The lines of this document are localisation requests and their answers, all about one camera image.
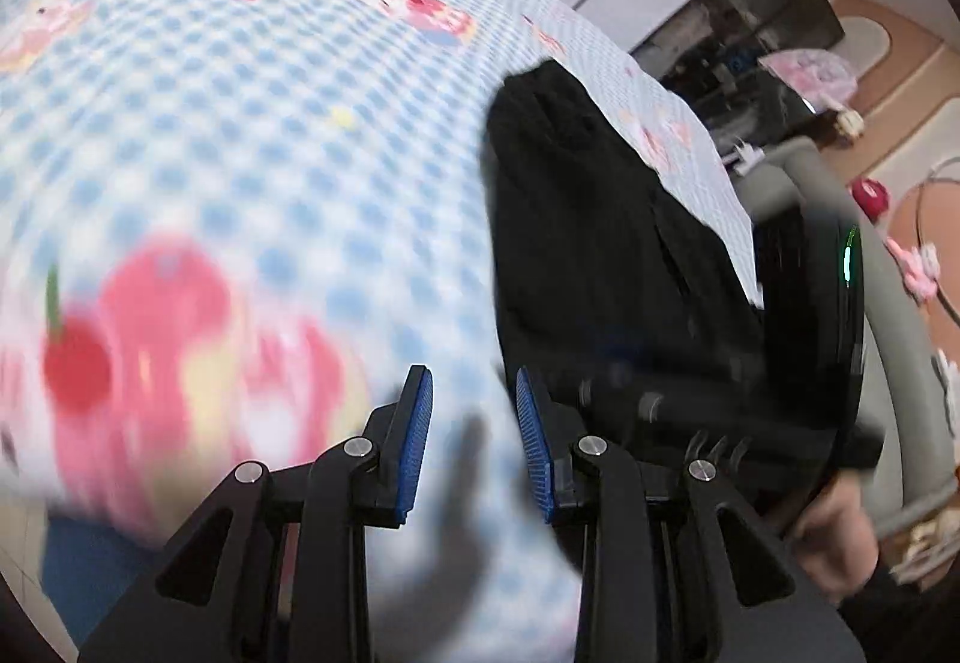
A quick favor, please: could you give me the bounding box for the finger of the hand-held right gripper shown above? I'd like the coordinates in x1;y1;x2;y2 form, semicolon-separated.
577;363;751;446

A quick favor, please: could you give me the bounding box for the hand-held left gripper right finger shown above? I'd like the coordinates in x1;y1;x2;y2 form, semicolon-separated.
516;365;865;663

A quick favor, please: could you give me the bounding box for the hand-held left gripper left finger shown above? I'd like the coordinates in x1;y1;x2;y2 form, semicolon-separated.
79;365;434;663

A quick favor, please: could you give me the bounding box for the black garment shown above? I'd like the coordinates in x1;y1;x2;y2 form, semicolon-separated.
484;61;770;484

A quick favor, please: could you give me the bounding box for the person's right forearm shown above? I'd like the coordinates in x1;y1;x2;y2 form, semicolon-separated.
836;558;960;663

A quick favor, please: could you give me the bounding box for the person's right hand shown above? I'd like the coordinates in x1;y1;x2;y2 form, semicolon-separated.
791;481;882;602

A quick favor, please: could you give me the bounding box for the red plush toy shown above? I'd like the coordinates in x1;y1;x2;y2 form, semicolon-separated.
850;179;891;219

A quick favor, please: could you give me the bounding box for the white charger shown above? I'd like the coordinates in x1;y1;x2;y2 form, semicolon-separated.
721;136;763;175

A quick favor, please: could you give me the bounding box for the pink patterned cloth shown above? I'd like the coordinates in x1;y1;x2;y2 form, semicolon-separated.
760;48;857;110

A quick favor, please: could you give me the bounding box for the dark glass cabinet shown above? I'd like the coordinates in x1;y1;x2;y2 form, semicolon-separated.
630;0;842;135

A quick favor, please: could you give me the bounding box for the bed with checked cartoon sheet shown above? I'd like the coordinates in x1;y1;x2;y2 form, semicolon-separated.
0;0;758;663

